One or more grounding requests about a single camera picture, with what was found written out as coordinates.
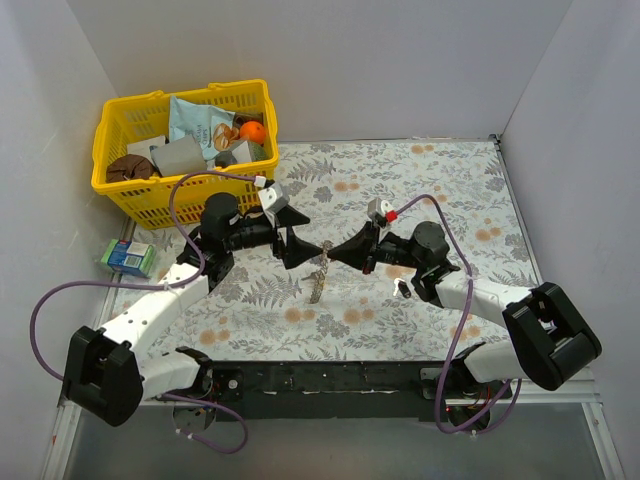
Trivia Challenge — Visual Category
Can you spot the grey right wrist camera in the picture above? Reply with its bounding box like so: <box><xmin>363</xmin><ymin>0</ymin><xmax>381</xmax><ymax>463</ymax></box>
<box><xmin>367</xmin><ymin>198</ymin><xmax>398</xmax><ymax>228</ymax></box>

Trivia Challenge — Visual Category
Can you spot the black head small key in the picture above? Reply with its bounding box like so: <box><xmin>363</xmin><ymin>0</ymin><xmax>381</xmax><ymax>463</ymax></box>
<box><xmin>393</xmin><ymin>278</ymin><xmax>412</xmax><ymax>299</ymax></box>

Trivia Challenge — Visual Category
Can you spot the light blue chips bag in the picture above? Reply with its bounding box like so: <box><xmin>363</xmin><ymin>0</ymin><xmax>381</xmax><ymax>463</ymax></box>
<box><xmin>168</xmin><ymin>96</ymin><xmax>240</xmax><ymax>161</ymax></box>

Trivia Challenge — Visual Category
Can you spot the brown round bun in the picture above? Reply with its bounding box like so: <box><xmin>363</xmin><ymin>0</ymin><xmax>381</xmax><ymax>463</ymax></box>
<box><xmin>105</xmin><ymin>154</ymin><xmax>158</xmax><ymax>183</ymax></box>

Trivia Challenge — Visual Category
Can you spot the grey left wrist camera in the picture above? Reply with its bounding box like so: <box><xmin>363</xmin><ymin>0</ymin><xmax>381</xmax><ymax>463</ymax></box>
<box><xmin>258</xmin><ymin>182</ymin><xmax>289</xmax><ymax>213</ymax></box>

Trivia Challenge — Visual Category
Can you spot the grey cardboard box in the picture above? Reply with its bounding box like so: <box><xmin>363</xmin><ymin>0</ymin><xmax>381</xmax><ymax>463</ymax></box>
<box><xmin>151</xmin><ymin>136</ymin><xmax>207</xmax><ymax>177</ymax></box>

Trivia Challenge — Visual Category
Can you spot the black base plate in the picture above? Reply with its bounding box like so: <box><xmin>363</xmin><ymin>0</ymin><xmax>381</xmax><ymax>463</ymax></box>
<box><xmin>154</xmin><ymin>359</ymin><xmax>514</xmax><ymax>421</ymax></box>

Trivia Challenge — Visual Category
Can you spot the white box in basket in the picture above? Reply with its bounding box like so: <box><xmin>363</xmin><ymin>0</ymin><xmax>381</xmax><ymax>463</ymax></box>
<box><xmin>127</xmin><ymin>135</ymin><xmax>168</xmax><ymax>161</ymax></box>

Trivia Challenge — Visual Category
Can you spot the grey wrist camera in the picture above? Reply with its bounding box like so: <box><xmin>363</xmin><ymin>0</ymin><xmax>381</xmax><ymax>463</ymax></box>
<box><xmin>258</xmin><ymin>182</ymin><xmax>289</xmax><ymax>213</ymax></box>
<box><xmin>367</xmin><ymin>198</ymin><xmax>398</xmax><ymax>228</ymax></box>

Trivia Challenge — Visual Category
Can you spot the orange fruit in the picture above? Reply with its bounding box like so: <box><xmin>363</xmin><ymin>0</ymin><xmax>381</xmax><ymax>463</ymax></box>
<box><xmin>239</xmin><ymin>121</ymin><xmax>268</xmax><ymax>145</ymax></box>

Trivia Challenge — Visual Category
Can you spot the yellow plastic basket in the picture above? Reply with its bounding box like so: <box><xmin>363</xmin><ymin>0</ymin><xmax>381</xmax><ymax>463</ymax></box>
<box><xmin>91</xmin><ymin>79</ymin><xmax>279</xmax><ymax>230</ymax></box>

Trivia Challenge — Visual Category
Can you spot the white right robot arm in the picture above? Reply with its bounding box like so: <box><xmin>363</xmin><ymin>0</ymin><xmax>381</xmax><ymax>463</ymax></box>
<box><xmin>328</xmin><ymin>221</ymin><xmax>602</xmax><ymax>398</ymax></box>

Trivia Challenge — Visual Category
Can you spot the aluminium frame rail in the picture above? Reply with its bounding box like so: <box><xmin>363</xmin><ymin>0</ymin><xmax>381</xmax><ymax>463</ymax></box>
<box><xmin>43</xmin><ymin>361</ymin><xmax>625</xmax><ymax>479</ymax></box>

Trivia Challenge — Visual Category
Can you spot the green blue carton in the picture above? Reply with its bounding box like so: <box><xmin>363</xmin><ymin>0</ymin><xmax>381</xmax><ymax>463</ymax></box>
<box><xmin>100</xmin><ymin>239</ymin><xmax>156</xmax><ymax>278</ymax></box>

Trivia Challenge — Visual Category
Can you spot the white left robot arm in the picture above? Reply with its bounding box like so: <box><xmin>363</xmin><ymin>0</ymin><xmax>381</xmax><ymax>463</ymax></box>
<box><xmin>63</xmin><ymin>187</ymin><xmax>322</xmax><ymax>426</ymax></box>

